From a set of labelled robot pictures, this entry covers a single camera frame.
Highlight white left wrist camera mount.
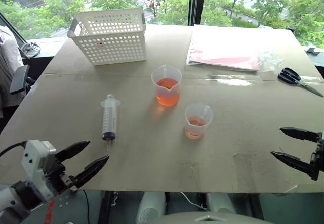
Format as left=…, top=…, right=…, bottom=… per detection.
left=21, top=140, right=58, bottom=203

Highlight black table leg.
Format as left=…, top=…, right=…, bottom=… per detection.
left=247, top=193, right=264, bottom=221
left=97, top=190, right=120, bottom=224

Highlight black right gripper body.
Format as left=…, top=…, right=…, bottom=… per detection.
left=310, top=131, right=324, bottom=173

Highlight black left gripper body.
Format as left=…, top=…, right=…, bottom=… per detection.
left=42, top=153, right=77, bottom=195

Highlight black window frame post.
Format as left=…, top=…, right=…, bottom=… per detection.
left=187, top=0, right=207, bottom=26

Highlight thin white cable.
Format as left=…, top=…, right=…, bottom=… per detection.
left=180, top=191, right=209, bottom=212

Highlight small beaker with orange liquid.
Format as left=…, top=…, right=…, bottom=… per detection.
left=184, top=103, right=214, bottom=140

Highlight pink white sheet stack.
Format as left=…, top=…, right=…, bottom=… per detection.
left=186, top=25, right=269, bottom=73

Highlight small black device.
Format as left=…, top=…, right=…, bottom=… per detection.
left=304, top=46, right=320, bottom=56

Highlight white cylindrical robot leg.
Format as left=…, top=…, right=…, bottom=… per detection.
left=205, top=192, right=237, bottom=215
left=135, top=191, right=167, bottom=224

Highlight large beaker with orange liquid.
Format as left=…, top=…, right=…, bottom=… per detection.
left=151, top=64, right=183, bottom=107

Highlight brown cardboard table cover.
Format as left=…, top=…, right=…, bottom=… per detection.
left=0, top=23, right=324, bottom=194

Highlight clear crumpled plastic bag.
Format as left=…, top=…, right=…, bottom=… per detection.
left=256, top=49, right=285, bottom=74

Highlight red tag strip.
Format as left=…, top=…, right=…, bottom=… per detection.
left=43, top=199, right=57, bottom=224

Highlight black handled scissors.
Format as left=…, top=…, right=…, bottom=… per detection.
left=277, top=67, right=324, bottom=98

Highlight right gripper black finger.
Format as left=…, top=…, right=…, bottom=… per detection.
left=270, top=151, right=320, bottom=182
left=279, top=127, right=320, bottom=143

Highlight grey office chair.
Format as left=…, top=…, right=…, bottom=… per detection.
left=0, top=25, right=36, bottom=120

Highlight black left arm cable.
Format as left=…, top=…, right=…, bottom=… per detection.
left=0, top=140, right=27, bottom=158

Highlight grey rounded robot torso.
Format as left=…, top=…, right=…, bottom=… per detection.
left=148, top=211, right=273, bottom=224

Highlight clear plastic syringe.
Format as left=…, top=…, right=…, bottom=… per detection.
left=100, top=94, right=122, bottom=152

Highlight thin black cable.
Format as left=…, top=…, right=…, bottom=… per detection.
left=82, top=189, right=91, bottom=224

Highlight tangled black cable bundle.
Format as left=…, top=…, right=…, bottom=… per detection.
left=20, top=41, right=42, bottom=58

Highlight white perforated plastic basket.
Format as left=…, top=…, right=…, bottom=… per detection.
left=67, top=8, right=148, bottom=66

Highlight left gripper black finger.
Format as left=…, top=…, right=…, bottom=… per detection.
left=69, top=155, right=110, bottom=189
left=55, top=140, right=91, bottom=163

